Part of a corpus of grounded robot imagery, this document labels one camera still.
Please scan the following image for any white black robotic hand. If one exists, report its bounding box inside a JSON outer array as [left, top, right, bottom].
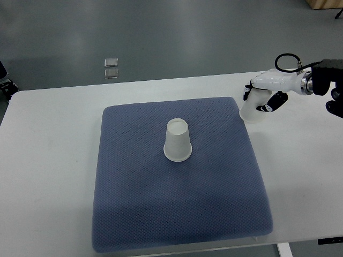
[[243, 69, 313, 112]]

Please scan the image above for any white paper cup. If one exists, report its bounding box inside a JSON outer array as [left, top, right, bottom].
[[239, 88, 272, 123], [163, 118, 192, 162]]

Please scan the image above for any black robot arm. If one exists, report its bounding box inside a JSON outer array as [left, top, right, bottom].
[[311, 59, 342, 118]]

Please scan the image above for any wooden box corner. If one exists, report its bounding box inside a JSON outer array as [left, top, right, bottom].
[[306, 0, 342, 10]]

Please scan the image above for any black tripod foot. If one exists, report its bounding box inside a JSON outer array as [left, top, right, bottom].
[[335, 9, 343, 19]]

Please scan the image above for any white table leg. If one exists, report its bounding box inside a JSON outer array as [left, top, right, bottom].
[[277, 243, 293, 257]]

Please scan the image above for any black table control panel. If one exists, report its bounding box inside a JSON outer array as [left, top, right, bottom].
[[317, 237, 343, 245]]

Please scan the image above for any upper metal floor plate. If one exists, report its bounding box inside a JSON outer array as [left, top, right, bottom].
[[104, 57, 118, 67]]

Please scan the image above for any blue textured cushion mat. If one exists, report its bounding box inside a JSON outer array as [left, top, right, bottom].
[[92, 97, 273, 253]]

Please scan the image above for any black object at left edge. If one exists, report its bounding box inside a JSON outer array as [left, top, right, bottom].
[[0, 62, 19, 103]]

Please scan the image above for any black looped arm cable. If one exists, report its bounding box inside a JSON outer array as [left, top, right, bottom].
[[274, 53, 321, 73]]

